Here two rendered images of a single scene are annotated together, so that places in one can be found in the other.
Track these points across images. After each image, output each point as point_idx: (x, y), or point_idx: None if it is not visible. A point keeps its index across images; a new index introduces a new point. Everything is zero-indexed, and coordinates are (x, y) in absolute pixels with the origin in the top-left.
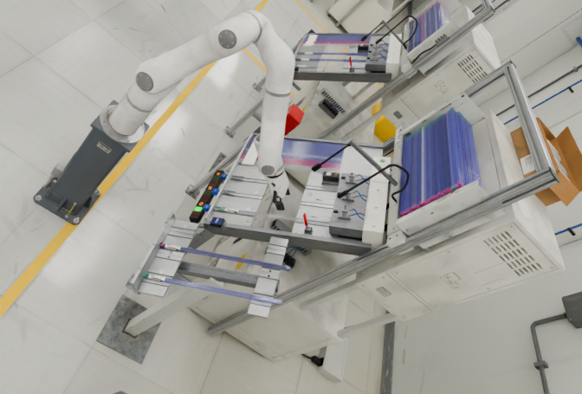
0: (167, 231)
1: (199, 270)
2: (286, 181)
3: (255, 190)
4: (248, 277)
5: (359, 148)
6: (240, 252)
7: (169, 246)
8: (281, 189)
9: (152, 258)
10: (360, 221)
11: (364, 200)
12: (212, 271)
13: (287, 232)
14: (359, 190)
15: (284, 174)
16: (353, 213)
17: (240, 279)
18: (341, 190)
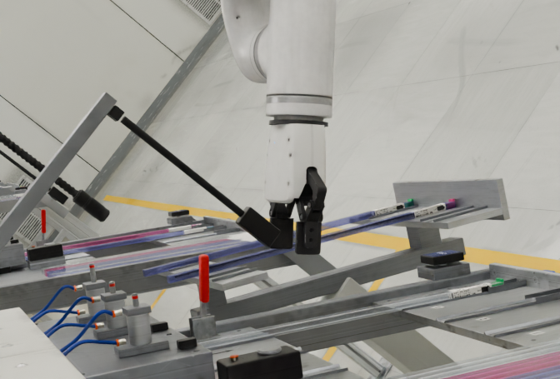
0: (473, 200)
1: (365, 261)
2: (281, 175)
3: (496, 319)
4: (262, 291)
5: (73, 131)
6: None
7: (433, 205)
8: (266, 164)
9: (432, 201)
10: (41, 328)
11: (57, 346)
12: (341, 269)
13: (258, 315)
14: (89, 351)
15: (283, 147)
16: (74, 328)
17: (276, 286)
18: (162, 335)
